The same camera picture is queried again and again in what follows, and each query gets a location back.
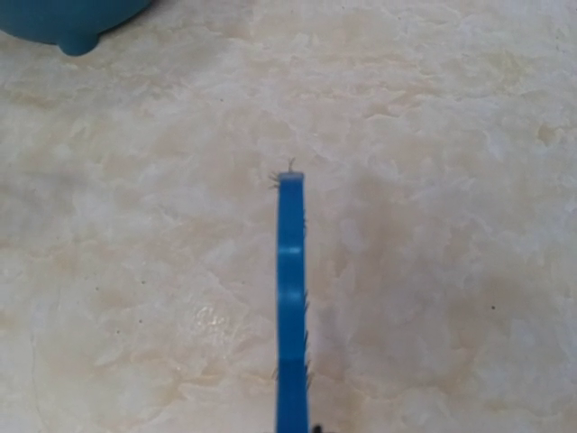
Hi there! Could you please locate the blue hand brush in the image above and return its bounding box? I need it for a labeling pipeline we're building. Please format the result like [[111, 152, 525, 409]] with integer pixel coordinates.
[[271, 160, 310, 433]]

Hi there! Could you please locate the teal plastic waste bin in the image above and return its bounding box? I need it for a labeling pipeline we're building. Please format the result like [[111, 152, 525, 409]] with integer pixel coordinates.
[[1, 0, 151, 56]]

